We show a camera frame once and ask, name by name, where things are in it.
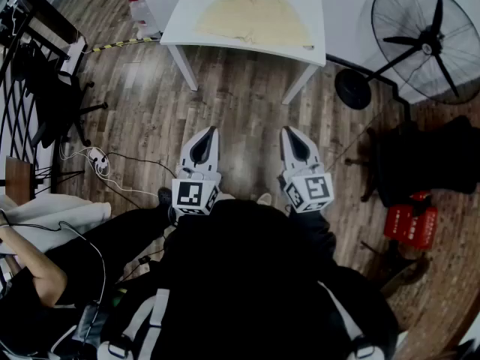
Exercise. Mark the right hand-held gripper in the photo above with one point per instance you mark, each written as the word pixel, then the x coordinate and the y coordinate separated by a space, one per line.
pixel 311 191

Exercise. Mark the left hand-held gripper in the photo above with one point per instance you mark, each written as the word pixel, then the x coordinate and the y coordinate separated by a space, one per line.
pixel 195 195

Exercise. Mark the cream yellow shorts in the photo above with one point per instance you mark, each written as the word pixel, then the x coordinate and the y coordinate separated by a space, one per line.
pixel 255 17

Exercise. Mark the person's left forearm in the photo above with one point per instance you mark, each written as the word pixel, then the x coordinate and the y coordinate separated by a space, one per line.
pixel 187 225

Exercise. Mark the person's right forearm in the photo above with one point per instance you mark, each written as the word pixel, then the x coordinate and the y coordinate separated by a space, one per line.
pixel 313 231

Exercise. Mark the person's beige shoe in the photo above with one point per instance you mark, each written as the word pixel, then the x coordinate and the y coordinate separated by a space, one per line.
pixel 264 199

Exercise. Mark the white table leg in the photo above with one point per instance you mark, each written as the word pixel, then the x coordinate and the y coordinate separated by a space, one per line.
pixel 300 84
pixel 185 68

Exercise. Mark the black standing fan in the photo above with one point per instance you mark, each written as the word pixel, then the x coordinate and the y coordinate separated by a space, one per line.
pixel 352 88

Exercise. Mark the white power strip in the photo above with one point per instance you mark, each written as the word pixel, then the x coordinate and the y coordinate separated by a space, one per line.
pixel 98 159

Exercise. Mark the black office chair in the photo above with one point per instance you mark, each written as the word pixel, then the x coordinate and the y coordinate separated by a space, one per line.
pixel 56 99
pixel 423 159

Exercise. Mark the person's black jacket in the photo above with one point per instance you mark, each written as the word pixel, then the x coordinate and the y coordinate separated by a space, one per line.
pixel 243 276

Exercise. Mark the yellow black striped floor strip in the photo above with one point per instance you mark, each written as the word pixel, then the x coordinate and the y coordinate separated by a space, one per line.
pixel 120 44

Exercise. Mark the red box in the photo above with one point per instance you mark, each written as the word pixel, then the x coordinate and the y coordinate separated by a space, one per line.
pixel 410 227

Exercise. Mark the clear plastic bag red print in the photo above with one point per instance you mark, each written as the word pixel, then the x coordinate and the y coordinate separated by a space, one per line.
pixel 144 13

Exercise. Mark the white board panel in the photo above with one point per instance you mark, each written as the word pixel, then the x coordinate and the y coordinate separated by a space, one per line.
pixel 72 58

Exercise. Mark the brown wooden board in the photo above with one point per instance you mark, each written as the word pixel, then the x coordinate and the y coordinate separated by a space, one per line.
pixel 18 180

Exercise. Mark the black metal railing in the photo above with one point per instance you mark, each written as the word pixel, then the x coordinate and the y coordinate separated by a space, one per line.
pixel 15 99

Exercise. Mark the dark grey bag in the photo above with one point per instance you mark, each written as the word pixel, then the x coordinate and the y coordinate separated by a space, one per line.
pixel 90 323

